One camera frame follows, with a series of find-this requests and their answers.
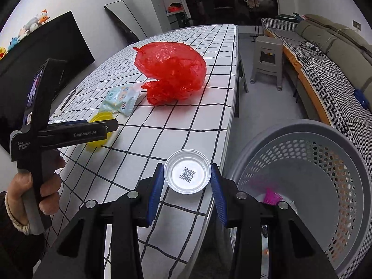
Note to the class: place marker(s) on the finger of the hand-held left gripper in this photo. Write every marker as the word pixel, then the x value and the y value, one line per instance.
pixel 112 125
pixel 72 122

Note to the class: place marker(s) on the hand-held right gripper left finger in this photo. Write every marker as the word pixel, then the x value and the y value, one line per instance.
pixel 154 197

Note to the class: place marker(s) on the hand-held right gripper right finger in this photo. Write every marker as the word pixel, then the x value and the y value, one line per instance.
pixel 219 197

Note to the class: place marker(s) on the white round lid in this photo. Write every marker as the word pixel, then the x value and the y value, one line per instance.
pixel 187 162

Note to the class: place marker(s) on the purple toy fish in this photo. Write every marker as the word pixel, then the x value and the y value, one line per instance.
pixel 272 196

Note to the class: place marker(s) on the grey perforated basket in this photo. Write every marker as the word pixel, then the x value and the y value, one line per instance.
pixel 305 139

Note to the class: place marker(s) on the person's left forearm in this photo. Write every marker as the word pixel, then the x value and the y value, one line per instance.
pixel 11 250

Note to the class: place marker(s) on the person's left hand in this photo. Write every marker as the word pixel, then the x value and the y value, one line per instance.
pixel 52 186

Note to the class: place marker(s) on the black pen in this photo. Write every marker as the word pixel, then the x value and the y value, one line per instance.
pixel 68 99

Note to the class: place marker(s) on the light blue wipes packet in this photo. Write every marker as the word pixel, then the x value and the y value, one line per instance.
pixel 122 98

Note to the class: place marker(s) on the black television screen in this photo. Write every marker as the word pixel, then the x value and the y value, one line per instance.
pixel 69 43

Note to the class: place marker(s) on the red plastic bag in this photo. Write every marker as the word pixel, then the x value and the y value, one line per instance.
pixel 171 69

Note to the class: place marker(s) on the row of plush toys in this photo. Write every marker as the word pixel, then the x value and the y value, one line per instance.
pixel 29 27

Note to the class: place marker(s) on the dark stand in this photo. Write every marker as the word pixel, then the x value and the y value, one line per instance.
pixel 177 20

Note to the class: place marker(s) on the red item on dark stand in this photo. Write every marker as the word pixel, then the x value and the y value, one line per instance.
pixel 174 7

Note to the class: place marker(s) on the grey plastic stool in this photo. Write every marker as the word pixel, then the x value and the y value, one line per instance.
pixel 267 46

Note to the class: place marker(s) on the checkered sofa cover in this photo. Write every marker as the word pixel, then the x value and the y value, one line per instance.
pixel 319 72

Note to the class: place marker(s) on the blue cloth item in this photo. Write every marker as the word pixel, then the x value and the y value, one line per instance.
pixel 361 97

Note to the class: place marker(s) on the clothes hanger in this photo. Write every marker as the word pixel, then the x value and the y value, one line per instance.
pixel 254 0

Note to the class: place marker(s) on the teal item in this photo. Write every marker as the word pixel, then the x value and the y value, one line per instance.
pixel 296 16

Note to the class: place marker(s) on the olive sofa cushion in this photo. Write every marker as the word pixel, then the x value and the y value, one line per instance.
pixel 334 35

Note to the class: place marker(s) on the wall socket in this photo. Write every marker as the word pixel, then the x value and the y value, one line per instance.
pixel 357 25

